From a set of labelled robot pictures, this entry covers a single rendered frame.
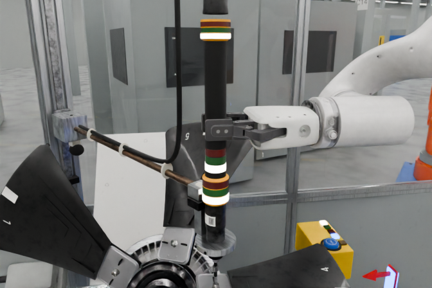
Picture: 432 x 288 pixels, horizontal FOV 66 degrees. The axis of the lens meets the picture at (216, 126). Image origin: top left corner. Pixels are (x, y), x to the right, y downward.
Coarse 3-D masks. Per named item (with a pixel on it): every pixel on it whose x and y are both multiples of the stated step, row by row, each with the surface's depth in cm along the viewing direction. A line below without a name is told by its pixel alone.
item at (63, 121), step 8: (56, 112) 98; (64, 112) 99; (72, 112) 99; (80, 112) 99; (56, 120) 95; (64, 120) 92; (72, 120) 93; (80, 120) 95; (56, 128) 96; (64, 128) 92; (72, 128) 94; (56, 136) 98; (64, 136) 93; (72, 136) 94; (80, 136) 96
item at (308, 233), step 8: (296, 224) 102; (304, 224) 101; (312, 224) 101; (320, 224) 101; (328, 224) 101; (296, 232) 102; (304, 232) 97; (312, 232) 97; (320, 232) 97; (336, 232) 97; (296, 240) 103; (304, 240) 97; (312, 240) 93; (320, 240) 93; (296, 248) 103; (328, 248) 89; (344, 248) 90; (336, 256) 88; (344, 256) 89; (352, 256) 89; (344, 264) 89; (344, 272) 90
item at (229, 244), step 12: (192, 192) 56; (192, 204) 56; (204, 204) 56; (204, 216) 56; (204, 228) 57; (204, 240) 56; (228, 240) 56; (204, 252) 53; (216, 252) 53; (228, 252) 54
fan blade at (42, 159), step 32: (32, 160) 60; (32, 192) 60; (64, 192) 58; (0, 224) 62; (32, 224) 60; (64, 224) 58; (96, 224) 57; (32, 256) 62; (64, 256) 60; (96, 256) 58
